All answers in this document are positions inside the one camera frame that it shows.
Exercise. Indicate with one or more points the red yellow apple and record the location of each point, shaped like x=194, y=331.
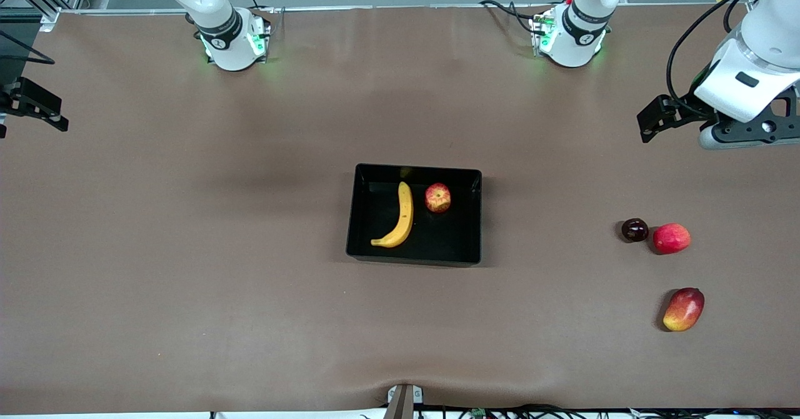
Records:
x=438, y=197

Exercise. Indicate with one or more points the black plastic box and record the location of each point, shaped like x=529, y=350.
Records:
x=450, y=237

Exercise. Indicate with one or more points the yellow banana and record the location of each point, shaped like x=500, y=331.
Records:
x=406, y=212

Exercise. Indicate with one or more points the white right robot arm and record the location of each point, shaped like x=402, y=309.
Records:
x=225, y=37

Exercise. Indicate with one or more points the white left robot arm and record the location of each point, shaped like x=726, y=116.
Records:
x=581, y=31

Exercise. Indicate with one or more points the dark purple plum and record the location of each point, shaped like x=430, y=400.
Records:
x=635, y=230

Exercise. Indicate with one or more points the red peach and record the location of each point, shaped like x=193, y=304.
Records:
x=672, y=238

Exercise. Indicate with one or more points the red yellow mango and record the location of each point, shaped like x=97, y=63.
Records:
x=684, y=309

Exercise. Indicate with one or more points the brown table cover sheet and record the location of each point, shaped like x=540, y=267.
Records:
x=400, y=125

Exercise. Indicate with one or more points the aluminium frame extrusion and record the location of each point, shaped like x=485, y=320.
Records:
x=45, y=5
x=752, y=5

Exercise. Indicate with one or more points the aluminium table edge rail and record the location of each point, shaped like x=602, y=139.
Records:
x=406, y=7

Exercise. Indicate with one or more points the metal table clamp bracket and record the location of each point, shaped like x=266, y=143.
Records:
x=403, y=397

